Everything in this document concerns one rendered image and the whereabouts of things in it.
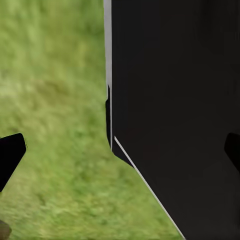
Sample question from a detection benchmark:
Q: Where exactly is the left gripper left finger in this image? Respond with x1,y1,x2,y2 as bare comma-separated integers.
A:
0,133,26,193

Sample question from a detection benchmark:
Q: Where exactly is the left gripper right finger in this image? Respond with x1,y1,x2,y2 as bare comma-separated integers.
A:
224,133,240,173

